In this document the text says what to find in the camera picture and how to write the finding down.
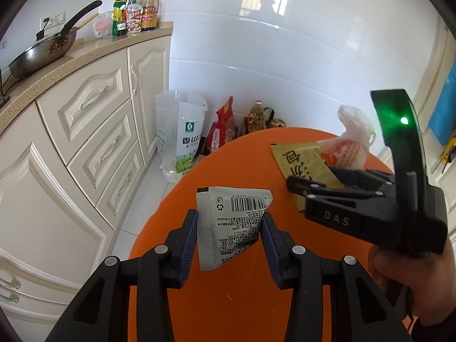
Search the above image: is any person's right forearm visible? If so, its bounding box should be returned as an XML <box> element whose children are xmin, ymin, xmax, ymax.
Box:
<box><xmin>406</xmin><ymin>308</ymin><xmax>456</xmax><ymax>342</ymax></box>

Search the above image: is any white wall outlet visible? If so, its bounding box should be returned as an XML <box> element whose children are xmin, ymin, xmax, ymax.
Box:
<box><xmin>41</xmin><ymin>11</ymin><xmax>66</xmax><ymax>27</ymax></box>

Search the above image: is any cream cabinet drawer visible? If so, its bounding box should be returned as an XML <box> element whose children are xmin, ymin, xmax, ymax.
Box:
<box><xmin>66</xmin><ymin>100</ymin><xmax>141</xmax><ymax>207</ymax></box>
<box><xmin>95</xmin><ymin>141</ymin><xmax>146</xmax><ymax>229</ymax></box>
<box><xmin>36</xmin><ymin>48</ymin><xmax>132</xmax><ymax>143</ymax></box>

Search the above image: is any yellow brown snack packet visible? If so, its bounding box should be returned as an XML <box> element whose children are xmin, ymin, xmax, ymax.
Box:
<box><xmin>270</xmin><ymin>142</ymin><xmax>344</xmax><ymax>212</ymax></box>

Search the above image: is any person's right hand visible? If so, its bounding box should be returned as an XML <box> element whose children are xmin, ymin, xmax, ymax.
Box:
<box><xmin>369</xmin><ymin>235</ymin><xmax>456</xmax><ymax>327</ymax></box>

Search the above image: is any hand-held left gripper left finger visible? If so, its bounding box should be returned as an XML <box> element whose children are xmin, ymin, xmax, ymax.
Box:
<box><xmin>44</xmin><ymin>208</ymin><xmax>199</xmax><ymax>342</ymax></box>

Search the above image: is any beige countertop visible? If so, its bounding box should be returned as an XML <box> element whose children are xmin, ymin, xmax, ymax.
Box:
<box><xmin>0</xmin><ymin>21</ymin><xmax>174</xmax><ymax>132</ymax></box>

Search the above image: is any clear rice bag green print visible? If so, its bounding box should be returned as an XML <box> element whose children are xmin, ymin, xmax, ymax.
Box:
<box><xmin>156</xmin><ymin>91</ymin><xmax>208</xmax><ymax>185</ymax></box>

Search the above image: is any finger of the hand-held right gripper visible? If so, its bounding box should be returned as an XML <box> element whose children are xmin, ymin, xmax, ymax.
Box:
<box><xmin>327</xmin><ymin>166</ymin><xmax>397</xmax><ymax>190</ymax></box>
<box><xmin>286</xmin><ymin>174</ymin><xmax>388</xmax><ymax>204</ymax></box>

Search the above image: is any cream base cabinet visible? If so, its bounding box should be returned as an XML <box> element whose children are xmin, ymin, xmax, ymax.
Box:
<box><xmin>0</xmin><ymin>36</ymin><xmax>172</xmax><ymax>342</ymax></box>

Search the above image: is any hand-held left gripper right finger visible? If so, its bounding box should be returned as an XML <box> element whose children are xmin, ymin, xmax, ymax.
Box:
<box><xmin>260</xmin><ymin>212</ymin><xmax>414</xmax><ymax>342</ymax></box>

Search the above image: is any black power cable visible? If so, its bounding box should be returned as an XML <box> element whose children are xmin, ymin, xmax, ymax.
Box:
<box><xmin>0</xmin><ymin>67</ymin><xmax>17</xmax><ymax>97</ymax></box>

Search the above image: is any grey foil sachet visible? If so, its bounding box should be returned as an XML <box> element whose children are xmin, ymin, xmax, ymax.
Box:
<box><xmin>196</xmin><ymin>186</ymin><xmax>274</xmax><ymax>272</ymax></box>

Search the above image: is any dark sauce bottle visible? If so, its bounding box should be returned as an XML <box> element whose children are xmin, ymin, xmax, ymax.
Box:
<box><xmin>141</xmin><ymin>0</ymin><xmax>159</xmax><ymax>32</ymax></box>

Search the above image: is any green yellow bottle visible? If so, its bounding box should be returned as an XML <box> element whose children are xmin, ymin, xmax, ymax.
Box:
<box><xmin>112</xmin><ymin>0</ymin><xmax>128</xmax><ymax>37</ymax></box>

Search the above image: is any yellow cooking oil bottle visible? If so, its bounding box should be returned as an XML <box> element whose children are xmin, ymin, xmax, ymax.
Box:
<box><xmin>247</xmin><ymin>100</ymin><xmax>269</xmax><ymax>133</ymax></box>

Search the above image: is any yellow-handled utensil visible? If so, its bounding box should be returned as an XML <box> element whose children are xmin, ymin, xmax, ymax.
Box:
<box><xmin>76</xmin><ymin>12</ymin><xmax>100</xmax><ymax>30</ymax></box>

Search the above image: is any steel wok black handle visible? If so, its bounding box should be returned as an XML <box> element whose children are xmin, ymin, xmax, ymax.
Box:
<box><xmin>8</xmin><ymin>0</ymin><xmax>103</xmax><ymax>80</ymax></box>

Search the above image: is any clear plastic container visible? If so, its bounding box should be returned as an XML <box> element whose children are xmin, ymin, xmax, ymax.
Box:
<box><xmin>93</xmin><ymin>11</ymin><xmax>115</xmax><ymax>38</ymax></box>

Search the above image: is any white plastic bag red print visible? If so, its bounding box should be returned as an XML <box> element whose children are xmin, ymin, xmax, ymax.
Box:
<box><xmin>317</xmin><ymin>105</ymin><xmax>376</xmax><ymax>170</ymax></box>

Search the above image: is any clear bottle red label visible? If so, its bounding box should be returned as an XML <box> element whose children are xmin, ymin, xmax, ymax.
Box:
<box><xmin>125</xmin><ymin>4</ymin><xmax>144</xmax><ymax>35</ymax></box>

